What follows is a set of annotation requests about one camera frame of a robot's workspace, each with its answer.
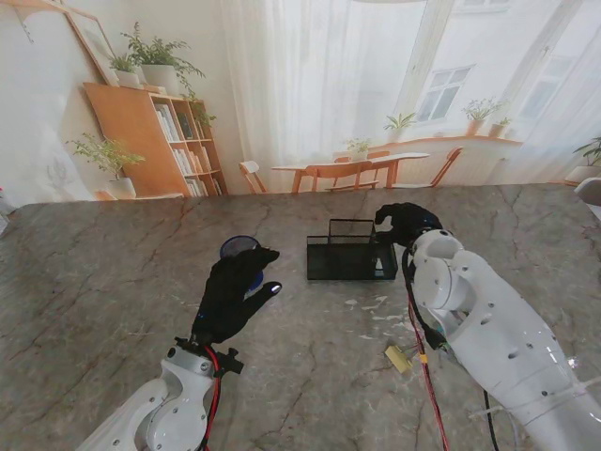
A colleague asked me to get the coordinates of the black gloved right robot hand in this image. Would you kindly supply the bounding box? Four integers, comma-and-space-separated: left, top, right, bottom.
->
374, 202, 445, 248

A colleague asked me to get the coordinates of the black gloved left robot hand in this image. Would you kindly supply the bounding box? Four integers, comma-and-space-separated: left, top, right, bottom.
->
191, 246, 284, 344

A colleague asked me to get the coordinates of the yellow eraser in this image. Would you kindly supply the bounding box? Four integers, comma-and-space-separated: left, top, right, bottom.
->
384, 342, 424, 375

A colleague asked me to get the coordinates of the black mesh desk organizer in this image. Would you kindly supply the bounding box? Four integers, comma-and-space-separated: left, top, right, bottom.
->
305, 218, 399, 282

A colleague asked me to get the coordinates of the blue mesh pen cup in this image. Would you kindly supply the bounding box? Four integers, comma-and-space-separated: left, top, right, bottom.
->
219, 236, 267, 292

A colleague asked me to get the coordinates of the printed room backdrop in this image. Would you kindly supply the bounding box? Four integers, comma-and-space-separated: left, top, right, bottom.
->
0, 0, 601, 203

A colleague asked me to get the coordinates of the white rounded object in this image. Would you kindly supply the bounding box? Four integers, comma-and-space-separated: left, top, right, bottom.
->
575, 177, 601, 207

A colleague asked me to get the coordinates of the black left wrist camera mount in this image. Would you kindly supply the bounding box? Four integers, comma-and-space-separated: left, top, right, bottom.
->
215, 347, 245, 376

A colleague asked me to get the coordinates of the red and black left arm cable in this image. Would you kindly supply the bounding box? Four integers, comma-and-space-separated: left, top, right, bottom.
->
199, 345, 224, 451

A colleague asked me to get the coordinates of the red and black arm cable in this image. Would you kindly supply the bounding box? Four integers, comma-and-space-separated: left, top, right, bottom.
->
401, 248, 501, 451
199, 345, 224, 451

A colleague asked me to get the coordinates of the red and black right arm cable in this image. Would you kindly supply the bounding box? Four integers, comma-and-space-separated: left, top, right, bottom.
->
401, 248, 501, 451

